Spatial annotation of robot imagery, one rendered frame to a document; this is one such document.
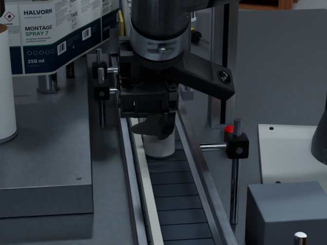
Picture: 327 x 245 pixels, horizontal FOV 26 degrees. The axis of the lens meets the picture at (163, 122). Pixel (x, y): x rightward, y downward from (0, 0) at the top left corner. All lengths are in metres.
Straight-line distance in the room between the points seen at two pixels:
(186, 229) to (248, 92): 0.67
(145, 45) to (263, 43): 1.06
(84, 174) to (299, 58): 0.87
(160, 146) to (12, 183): 0.24
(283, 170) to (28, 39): 0.55
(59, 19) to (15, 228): 0.51
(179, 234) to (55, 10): 0.62
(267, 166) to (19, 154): 0.41
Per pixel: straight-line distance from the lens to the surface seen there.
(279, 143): 1.30
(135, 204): 1.01
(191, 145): 0.99
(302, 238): 0.73
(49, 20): 1.39
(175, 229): 0.95
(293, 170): 1.20
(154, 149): 1.12
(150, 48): 0.90
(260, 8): 5.73
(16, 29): 1.39
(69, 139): 1.21
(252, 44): 1.91
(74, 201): 1.08
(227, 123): 1.37
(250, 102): 1.51
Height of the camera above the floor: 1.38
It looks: 23 degrees down
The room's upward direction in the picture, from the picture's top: straight up
